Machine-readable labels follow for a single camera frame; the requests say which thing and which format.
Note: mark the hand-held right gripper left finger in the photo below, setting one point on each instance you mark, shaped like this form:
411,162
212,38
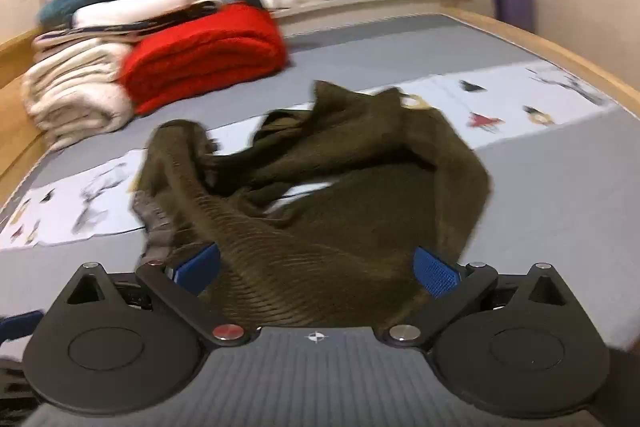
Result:
197,266

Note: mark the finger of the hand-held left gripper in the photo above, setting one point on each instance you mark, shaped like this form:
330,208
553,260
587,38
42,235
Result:
20,326

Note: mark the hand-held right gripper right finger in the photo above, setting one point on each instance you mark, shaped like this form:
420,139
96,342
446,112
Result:
438,276

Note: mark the red folded blanket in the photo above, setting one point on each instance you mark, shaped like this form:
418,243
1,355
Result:
210,52

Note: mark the cream folded blanket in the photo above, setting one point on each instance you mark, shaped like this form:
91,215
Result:
70,92

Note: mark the white folded cloth with stripes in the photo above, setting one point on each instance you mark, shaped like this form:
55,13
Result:
120,27

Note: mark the white folded blanket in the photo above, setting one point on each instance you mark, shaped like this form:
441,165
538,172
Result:
145,2

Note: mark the window sill ledge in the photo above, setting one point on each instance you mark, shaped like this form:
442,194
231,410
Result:
350,9

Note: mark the purple box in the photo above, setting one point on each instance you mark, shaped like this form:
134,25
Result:
514,4

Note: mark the wooden bed frame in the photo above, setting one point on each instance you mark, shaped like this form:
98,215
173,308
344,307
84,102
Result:
10,122

